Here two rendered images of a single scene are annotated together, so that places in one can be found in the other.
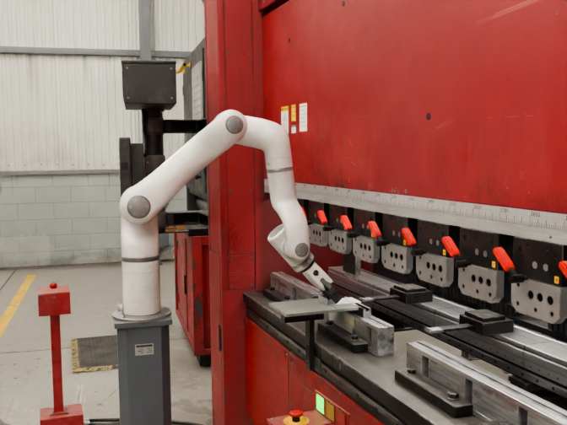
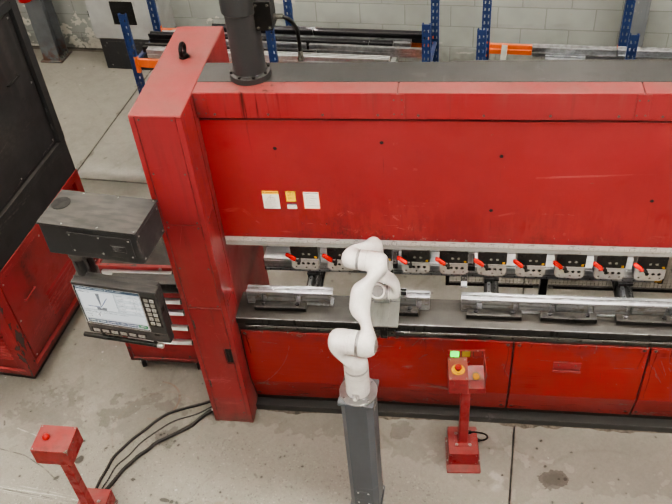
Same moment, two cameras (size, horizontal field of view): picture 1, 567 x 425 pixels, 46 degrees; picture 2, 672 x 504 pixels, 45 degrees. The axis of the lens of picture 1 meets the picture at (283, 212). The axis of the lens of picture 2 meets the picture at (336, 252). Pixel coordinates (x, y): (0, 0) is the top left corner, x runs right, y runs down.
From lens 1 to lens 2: 3.88 m
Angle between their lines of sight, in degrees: 64
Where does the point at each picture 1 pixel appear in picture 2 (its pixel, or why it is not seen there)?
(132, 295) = (366, 387)
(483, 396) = (527, 306)
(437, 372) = (490, 304)
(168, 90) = (159, 227)
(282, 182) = not seen: hidden behind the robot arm
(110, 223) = not seen: outside the picture
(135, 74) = (143, 236)
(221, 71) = (198, 186)
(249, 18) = (195, 129)
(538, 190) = (574, 239)
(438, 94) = (500, 202)
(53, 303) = (74, 446)
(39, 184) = not seen: outside the picture
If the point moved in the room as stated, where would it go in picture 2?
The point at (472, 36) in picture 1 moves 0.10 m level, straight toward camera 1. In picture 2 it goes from (533, 182) to (551, 190)
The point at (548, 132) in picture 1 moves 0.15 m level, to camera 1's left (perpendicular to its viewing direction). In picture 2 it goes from (582, 221) to (574, 239)
